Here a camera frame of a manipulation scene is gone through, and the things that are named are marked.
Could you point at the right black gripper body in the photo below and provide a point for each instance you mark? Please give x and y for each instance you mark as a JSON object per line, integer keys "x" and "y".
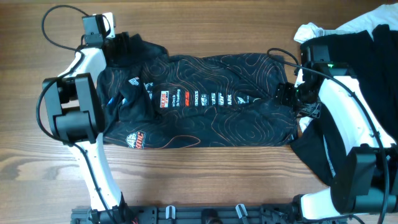
{"x": 303, "y": 101}

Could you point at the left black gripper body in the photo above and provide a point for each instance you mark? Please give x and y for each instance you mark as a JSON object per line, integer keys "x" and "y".
{"x": 120, "y": 44}

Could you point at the black orange printed cycling jersey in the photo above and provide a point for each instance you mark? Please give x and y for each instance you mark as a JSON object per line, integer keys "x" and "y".
{"x": 161, "y": 101}

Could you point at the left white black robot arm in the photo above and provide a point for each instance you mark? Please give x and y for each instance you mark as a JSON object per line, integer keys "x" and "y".
{"x": 77, "y": 120}

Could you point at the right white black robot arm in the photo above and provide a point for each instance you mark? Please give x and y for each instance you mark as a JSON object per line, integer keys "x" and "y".
{"x": 343, "y": 144}

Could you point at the black garment pile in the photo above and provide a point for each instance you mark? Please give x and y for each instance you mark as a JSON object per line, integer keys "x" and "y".
{"x": 320, "y": 146}

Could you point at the white garment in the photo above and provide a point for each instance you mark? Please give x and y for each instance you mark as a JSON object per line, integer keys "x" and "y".
{"x": 342, "y": 25}

